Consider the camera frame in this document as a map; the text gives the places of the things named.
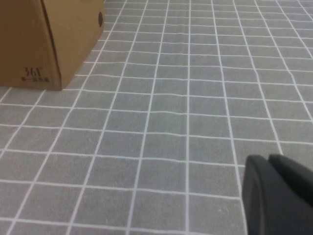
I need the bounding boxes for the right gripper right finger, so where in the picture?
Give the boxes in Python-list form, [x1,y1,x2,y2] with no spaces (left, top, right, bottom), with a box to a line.
[268,153,313,208]

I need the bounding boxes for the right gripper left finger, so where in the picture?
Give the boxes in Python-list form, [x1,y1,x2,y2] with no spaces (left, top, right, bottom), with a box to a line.
[242,154,313,235]

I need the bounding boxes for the brown cardboard shoe box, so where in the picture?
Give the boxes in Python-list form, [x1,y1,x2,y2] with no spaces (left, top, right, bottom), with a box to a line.
[0,0,105,91]

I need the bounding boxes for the grey white-grid tablecloth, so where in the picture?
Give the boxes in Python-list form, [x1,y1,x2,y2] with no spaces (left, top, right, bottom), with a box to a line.
[0,0,313,235]

